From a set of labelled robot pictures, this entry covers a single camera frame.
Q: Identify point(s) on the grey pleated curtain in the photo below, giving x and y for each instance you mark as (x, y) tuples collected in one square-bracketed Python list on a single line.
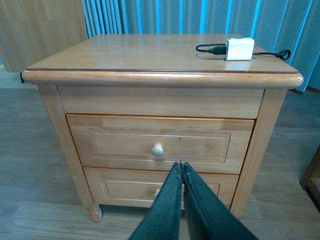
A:
[(275, 25)]

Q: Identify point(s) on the white charger box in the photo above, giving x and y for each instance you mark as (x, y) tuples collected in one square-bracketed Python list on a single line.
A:
[(239, 49)]

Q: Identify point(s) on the wooden nightstand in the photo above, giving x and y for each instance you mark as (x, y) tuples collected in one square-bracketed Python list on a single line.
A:
[(162, 75)]

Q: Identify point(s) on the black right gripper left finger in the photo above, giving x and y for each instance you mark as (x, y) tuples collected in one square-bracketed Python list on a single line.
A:
[(162, 222)]

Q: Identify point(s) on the large wooden cabinet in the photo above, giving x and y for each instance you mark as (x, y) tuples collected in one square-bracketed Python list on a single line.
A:
[(32, 30)]

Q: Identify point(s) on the wooden drawer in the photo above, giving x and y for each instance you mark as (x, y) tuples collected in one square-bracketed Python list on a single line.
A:
[(137, 188), (210, 145)]

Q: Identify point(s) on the dark wooden furniture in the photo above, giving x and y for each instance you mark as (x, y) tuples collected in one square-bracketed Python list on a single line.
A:
[(310, 181)]

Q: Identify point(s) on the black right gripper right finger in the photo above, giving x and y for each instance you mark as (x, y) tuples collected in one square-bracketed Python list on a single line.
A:
[(207, 217)]

